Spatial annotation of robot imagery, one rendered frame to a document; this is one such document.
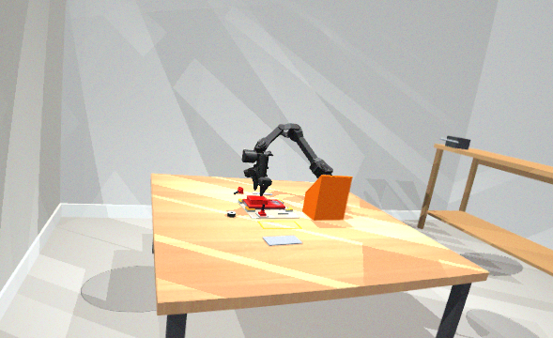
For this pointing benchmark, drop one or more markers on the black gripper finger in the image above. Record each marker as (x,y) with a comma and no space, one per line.
(255,181)
(263,188)

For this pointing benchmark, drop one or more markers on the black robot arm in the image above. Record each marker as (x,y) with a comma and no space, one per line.
(258,155)

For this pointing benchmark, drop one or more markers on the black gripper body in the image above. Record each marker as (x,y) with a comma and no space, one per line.
(263,178)

